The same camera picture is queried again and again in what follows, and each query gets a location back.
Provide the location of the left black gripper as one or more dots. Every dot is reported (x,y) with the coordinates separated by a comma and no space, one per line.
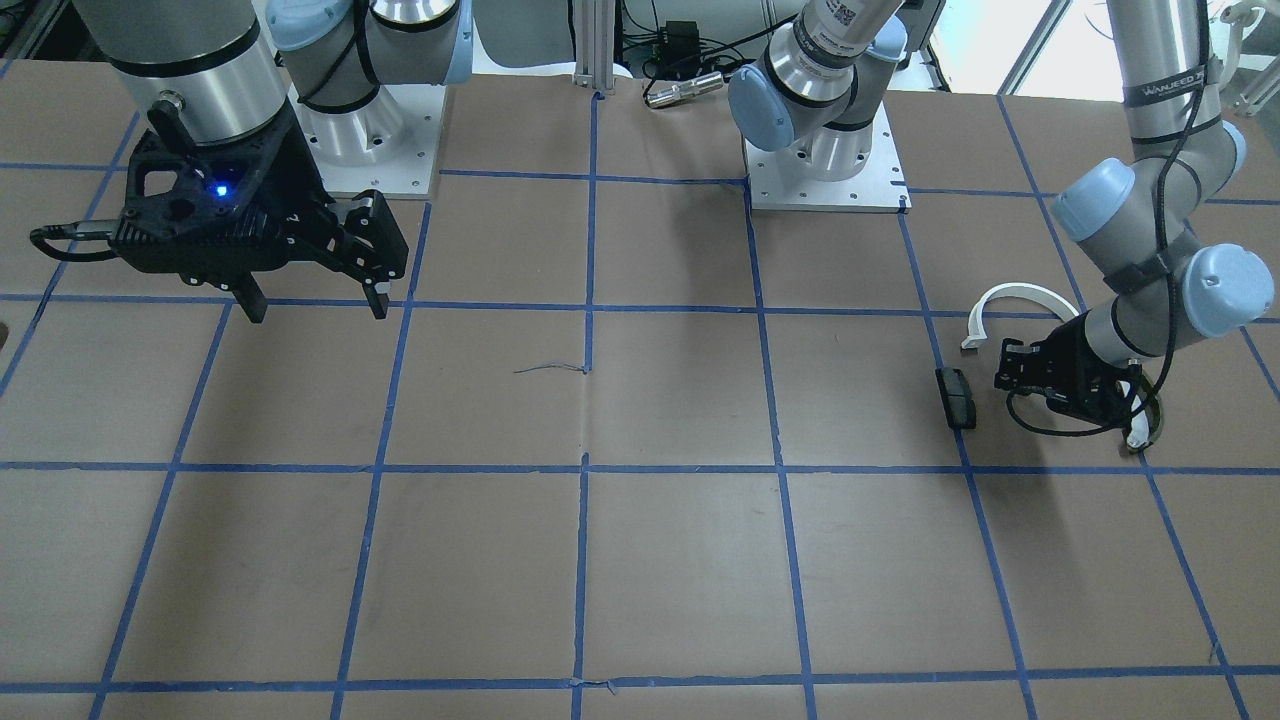
(1074,354)

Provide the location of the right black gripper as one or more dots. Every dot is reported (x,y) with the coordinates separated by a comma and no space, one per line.
(297,177)

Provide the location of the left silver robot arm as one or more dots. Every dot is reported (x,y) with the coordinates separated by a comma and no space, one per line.
(815,77)

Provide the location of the green curved brake shoe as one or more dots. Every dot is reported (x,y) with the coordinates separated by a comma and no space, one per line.
(1144,430)

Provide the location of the black brake pad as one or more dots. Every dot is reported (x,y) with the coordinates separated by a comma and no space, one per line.
(956,398)

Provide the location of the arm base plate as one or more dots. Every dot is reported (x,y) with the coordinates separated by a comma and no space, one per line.
(831,170)
(389,145)

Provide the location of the aluminium frame post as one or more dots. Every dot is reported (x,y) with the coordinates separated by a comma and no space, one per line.
(593,44)

